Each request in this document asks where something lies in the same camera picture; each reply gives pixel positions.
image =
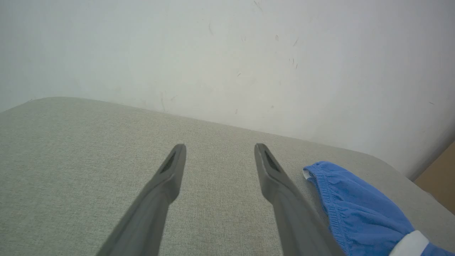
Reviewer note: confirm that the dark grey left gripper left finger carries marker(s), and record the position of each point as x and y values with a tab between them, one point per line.
153	209

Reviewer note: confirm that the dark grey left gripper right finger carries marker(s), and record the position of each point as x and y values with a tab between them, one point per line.
291	213

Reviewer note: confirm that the blue garment with white cuffs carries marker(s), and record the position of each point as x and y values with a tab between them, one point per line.
362	213

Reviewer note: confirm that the brown panel with white patterns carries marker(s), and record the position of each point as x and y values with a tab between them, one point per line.
440	181

